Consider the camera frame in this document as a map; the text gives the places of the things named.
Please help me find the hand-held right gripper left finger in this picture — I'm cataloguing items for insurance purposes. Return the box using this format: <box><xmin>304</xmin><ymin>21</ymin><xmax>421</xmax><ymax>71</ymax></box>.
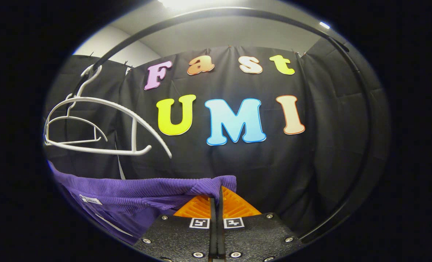
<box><xmin>134</xmin><ymin>195</ymin><xmax>217</xmax><ymax>262</ymax></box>

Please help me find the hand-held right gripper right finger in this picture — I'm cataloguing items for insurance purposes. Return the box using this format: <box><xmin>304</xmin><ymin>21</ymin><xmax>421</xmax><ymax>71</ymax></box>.
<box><xmin>218</xmin><ymin>186</ymin><xmax>304</xmax><ymax>262</ymax></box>

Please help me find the purple knit jacket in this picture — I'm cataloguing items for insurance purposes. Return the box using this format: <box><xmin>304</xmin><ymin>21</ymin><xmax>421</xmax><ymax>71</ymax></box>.
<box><xmin>48</xmin><ymin>160</ymin><xmax>237</xmax><ymax>245</ymax></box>

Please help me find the black metal clothes rack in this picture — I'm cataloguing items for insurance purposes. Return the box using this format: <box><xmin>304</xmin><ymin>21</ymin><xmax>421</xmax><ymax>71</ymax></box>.
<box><xmin>68</xmin><ymin>7</ymin><xmax>374</xmax><ymax>243</ymax></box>

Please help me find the white plastic hanger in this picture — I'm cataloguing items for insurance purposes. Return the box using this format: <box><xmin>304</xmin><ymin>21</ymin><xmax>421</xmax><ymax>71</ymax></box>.
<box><xmin>45</xmin><ymin>93</ymin><xmax>108</xmax><ymax>145</ymax></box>
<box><xmin>43</xmin><ymin>65</ymin><xmax>173</xmax><ymax>159</ymax></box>

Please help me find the black backdrop cloth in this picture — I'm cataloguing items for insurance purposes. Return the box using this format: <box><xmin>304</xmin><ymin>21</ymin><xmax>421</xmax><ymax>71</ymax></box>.
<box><xmin>43</xmin><ymin>38</ymin><xmax>389</xmax><ymax>237</ymax></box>

